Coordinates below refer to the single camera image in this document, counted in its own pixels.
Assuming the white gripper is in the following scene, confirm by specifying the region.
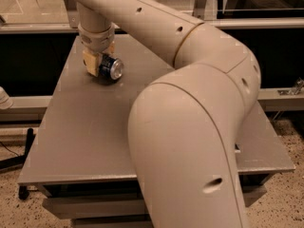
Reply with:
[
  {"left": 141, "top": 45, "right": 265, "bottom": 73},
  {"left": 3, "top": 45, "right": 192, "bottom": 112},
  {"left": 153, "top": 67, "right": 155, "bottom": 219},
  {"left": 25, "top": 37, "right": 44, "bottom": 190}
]
[{"left": 78, "top": 25, "right": 115, "bottom": 77}]

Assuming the blue pepsi can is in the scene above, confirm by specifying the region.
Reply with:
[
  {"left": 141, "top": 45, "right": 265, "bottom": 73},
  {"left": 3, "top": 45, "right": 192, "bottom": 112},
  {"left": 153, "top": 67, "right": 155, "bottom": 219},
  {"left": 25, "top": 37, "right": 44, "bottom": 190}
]
[{"left": 99, "top": 54, "right": 124, "bottom": 81}]

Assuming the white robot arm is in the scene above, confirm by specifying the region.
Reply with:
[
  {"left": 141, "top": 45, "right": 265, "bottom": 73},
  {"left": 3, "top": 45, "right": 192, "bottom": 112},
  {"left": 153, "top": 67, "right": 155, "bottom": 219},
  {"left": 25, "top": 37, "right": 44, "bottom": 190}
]
[{"left": 74, "top": 0, "right": 260, "bottom": 228}]

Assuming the grey cabinet with drawers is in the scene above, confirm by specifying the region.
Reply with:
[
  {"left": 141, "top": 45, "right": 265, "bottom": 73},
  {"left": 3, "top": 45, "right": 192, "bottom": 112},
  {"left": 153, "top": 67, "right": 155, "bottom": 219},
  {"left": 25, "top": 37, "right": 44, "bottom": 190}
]
[{"left": 19, "top": 35, "right": 294, "bottom": 228}]

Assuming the white object at left edge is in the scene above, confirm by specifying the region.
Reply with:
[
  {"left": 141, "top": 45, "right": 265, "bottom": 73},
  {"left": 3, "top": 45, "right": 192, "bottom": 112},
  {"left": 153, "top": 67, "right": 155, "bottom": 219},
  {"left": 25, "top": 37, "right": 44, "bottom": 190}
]
[{"left": 0, "top": 86, "right": 13, "bottom": 109}]

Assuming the black stand leg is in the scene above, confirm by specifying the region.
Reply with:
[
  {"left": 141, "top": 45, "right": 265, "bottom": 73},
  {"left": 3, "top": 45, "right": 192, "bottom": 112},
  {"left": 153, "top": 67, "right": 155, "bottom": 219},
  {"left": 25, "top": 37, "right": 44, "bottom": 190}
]
[{"left": 0, "top": 128, "right": 35, "bottom": 200}]

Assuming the left metal railing bracket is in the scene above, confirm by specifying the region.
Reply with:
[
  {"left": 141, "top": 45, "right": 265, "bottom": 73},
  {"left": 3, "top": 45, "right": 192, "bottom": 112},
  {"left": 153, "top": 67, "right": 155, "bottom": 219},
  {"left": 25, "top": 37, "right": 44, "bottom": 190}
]
[{"left": 64, "top": 0, "right": 79, "bottom": 29}]

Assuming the metal railing bracket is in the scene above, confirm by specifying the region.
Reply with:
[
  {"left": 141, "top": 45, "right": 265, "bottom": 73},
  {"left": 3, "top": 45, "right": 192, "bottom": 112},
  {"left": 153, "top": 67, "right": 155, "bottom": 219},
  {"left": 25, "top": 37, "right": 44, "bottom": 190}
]
[
  {"left": 64, "top": 0, "right": 79, "bottom": 29},
  {"left": 192, "top": 0, "right": 207, "bottom": 19}
]

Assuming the right metal railing bracket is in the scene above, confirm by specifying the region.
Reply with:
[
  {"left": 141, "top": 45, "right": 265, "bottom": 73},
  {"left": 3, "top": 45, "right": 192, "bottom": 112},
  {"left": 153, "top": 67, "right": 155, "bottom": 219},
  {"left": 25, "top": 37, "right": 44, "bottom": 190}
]
[{"left": 192, "top": 0, "right": 207, "bottom": 19}]

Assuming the metal bracket at right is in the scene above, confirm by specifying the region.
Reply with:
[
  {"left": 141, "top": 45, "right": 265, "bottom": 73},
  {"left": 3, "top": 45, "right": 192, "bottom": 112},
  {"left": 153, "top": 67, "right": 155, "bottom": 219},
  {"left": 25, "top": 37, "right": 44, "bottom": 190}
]
[{"left": 278, "top": 78, "right": 304, "bottom": 95}]

